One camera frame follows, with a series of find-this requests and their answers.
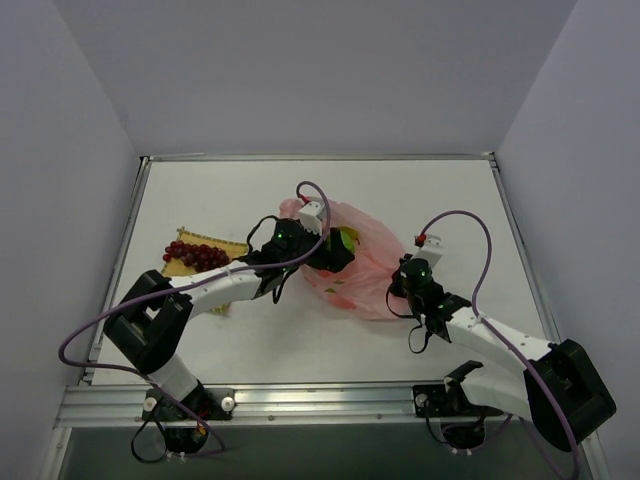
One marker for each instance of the green fake fruit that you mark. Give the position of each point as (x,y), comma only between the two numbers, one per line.
(350,238)

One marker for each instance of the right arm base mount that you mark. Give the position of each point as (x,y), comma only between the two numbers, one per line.
(450,422)

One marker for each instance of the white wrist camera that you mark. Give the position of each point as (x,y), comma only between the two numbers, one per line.
(432,250)
(311,216)

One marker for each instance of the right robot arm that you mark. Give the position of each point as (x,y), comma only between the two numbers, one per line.
(554,386)

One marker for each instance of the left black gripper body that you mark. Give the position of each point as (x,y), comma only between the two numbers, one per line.
(326,248)

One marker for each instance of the pink plastic bag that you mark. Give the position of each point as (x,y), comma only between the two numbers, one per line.
(361,287)

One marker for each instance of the aluminium front rail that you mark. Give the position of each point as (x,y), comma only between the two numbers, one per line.
(101,406)

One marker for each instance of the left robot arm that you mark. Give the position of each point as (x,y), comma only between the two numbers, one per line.
(158,308)

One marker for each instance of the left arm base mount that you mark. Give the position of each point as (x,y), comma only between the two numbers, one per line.
(183,427)

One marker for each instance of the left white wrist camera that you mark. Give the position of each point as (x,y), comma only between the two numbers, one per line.
(311,216)

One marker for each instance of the yellow bamboo mat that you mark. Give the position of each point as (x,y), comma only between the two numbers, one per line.
(176,268)

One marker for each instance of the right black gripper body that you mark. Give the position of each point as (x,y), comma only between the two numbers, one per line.
(400,282)

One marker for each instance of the red fake grapes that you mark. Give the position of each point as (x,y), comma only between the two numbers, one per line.
(201,257)

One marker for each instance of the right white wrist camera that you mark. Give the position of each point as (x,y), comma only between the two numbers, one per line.
(432,250)

